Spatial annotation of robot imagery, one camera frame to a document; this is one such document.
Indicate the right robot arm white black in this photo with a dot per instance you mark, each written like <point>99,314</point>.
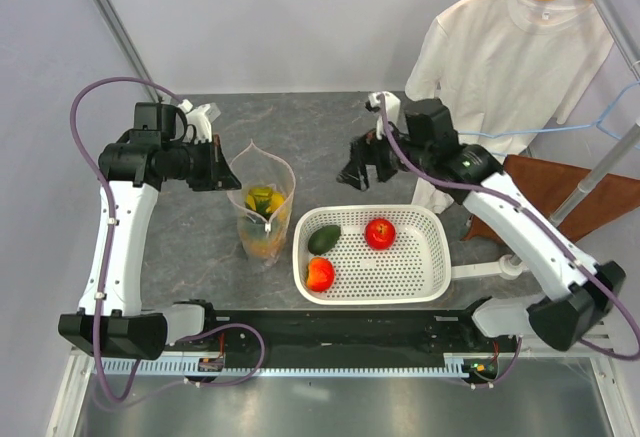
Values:
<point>420,138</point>

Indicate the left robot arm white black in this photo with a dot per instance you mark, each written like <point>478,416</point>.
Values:
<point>165,143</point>

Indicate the silver clothes rack pole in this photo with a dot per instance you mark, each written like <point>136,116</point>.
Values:
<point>603,168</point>

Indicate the white perforated plastic basket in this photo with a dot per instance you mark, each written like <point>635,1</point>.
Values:
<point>415,269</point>

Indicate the blue clothes hanger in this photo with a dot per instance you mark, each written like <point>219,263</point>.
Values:
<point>597,123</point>

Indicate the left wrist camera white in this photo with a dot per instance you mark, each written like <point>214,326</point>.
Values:
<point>199,121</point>

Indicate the brown cloth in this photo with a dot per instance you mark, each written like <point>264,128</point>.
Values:
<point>548,184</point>

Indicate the aluminium frame post left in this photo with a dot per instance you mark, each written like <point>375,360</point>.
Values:
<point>117,29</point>

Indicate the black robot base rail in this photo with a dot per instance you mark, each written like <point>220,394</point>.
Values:
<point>365,338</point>

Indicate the white cable duct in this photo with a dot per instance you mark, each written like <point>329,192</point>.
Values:
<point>177,365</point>

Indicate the clear zip top bag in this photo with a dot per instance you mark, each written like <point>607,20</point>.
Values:
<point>256,167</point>

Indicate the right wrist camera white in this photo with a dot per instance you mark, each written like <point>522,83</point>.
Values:
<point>383,103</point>

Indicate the green avocado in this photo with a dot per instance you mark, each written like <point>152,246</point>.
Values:
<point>324,239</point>

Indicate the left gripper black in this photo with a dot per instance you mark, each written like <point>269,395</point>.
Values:
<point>218,175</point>

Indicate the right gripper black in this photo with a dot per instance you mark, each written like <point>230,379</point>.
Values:
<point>366,149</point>

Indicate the red orange peach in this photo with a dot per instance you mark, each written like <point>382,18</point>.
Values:
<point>320,275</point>

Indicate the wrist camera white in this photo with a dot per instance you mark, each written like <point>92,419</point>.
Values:
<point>199,121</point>
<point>383,103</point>

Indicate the red apple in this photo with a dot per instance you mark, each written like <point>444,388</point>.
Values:
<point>380,234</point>

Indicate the orange toy pineapple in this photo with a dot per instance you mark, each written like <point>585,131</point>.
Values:
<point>263,229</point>

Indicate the white t-shirt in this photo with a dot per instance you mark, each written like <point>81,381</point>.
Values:
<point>505,68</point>

